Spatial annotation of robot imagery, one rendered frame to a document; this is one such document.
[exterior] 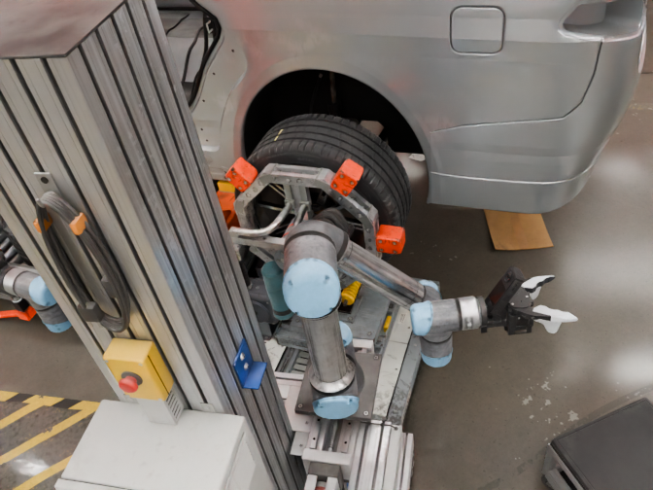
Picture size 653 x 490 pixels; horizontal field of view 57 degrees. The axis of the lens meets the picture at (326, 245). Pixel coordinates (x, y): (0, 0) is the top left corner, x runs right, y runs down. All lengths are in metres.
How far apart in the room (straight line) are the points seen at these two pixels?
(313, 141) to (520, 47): 0.73
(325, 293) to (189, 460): 0.42
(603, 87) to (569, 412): 1.33
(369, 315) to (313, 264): 1.54
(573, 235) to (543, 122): 1.39
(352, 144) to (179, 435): 1.20
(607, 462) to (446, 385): 0.79
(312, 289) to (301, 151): 0.94
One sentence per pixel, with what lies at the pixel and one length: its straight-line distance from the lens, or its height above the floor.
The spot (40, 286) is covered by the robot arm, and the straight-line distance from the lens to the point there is 1.78.
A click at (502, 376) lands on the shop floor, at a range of 2.83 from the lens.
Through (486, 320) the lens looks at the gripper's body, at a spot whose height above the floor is 1.23.
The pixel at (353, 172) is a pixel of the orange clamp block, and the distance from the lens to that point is 2.00.
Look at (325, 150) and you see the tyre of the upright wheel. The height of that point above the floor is 1.17.
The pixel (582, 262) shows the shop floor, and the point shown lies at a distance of 3.36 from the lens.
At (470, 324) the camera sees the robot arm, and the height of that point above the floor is 1.23.
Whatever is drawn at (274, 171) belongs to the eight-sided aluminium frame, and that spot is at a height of 1.12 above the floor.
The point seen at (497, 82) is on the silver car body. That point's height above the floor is 1.29.
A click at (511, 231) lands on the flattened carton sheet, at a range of 3.46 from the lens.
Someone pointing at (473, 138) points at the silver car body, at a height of 1.07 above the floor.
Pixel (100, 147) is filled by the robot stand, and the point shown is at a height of 1.89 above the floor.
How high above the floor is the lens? 2.31
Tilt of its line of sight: 42 degrees down
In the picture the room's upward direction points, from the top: 10 degrees counter-clockwise
